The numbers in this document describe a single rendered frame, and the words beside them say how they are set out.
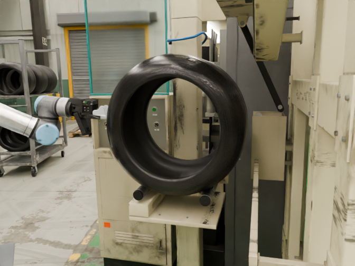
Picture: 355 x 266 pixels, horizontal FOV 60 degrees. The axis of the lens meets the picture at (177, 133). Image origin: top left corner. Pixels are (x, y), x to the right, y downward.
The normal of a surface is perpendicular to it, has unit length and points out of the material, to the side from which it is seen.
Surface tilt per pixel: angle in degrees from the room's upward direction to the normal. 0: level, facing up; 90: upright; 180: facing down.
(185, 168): 80
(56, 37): 90
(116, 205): 90
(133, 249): 90
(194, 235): 90
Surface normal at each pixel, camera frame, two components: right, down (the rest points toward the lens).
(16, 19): -0.07, 0.18
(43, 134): 0.48, 0.14
